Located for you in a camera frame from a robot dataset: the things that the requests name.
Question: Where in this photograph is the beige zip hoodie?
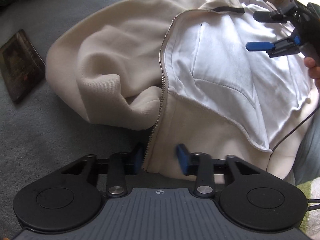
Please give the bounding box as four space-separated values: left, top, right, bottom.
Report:
46 0 319 179

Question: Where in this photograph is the person right hand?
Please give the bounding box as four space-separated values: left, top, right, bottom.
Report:
304 57 320 91

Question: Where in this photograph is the grey-blue bed blanket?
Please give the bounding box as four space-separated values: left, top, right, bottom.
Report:
0 0 320 233

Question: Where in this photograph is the black smartphone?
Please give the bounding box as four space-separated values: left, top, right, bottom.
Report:
1 29 46 103

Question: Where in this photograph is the black cable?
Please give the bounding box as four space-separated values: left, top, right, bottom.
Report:
266 107 317 170

